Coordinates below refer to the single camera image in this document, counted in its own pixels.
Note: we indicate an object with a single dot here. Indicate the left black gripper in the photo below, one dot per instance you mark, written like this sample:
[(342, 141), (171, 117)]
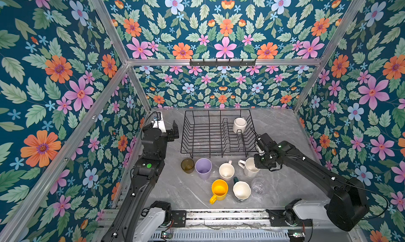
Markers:
[(170, 137)]

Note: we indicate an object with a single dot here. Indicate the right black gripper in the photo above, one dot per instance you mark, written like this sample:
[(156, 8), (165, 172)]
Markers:
[(262, 159)]

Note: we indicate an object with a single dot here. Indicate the white ceramic mug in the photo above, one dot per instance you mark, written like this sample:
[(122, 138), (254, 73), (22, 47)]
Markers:
[(249, 167)]

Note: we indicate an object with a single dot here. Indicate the dark green mug white interior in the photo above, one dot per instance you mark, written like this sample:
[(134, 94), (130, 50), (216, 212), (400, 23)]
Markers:
[(241, 189)]

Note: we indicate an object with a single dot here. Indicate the white mug red interior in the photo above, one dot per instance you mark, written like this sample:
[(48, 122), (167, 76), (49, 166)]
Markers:
[(239, 125)]

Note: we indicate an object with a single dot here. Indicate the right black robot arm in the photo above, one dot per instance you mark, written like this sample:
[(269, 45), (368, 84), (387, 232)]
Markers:
[(348, 202)]

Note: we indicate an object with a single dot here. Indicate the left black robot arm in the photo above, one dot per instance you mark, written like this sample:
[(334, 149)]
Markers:
[(147, 170)]

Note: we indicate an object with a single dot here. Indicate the clear glass cup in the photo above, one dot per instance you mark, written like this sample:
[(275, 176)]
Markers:
[(259, 186)]

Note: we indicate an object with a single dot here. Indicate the olive green glass cup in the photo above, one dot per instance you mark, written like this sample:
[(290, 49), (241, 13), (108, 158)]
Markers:
[(188, 165)]

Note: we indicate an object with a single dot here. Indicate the lilac plastic cup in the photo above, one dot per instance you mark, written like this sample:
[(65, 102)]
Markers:
[(203, 168)]

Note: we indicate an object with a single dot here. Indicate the yellow mug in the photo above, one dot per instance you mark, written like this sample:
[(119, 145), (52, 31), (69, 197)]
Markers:
[(220, 190)]

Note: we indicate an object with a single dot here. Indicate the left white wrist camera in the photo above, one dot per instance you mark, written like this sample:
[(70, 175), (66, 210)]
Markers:
[(160, 125)]

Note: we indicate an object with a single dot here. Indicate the cream mug pink handle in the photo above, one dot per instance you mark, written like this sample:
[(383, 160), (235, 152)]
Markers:
[(226, 171)]

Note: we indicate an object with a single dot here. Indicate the black wire dish rack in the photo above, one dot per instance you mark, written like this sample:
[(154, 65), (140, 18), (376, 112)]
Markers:
[(209, 133)]

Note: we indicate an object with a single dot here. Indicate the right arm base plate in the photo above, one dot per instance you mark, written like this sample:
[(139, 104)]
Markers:
[(283, 217)]

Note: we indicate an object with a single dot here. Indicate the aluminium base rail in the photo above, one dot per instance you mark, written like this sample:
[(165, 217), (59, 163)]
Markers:
[(239, 218)]

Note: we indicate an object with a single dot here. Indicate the black wall hook rail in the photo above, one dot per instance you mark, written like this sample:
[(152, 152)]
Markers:
[(222, 62)]

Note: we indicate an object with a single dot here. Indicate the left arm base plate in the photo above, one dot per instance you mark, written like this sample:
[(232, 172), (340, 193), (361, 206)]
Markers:
[(175, 218)]

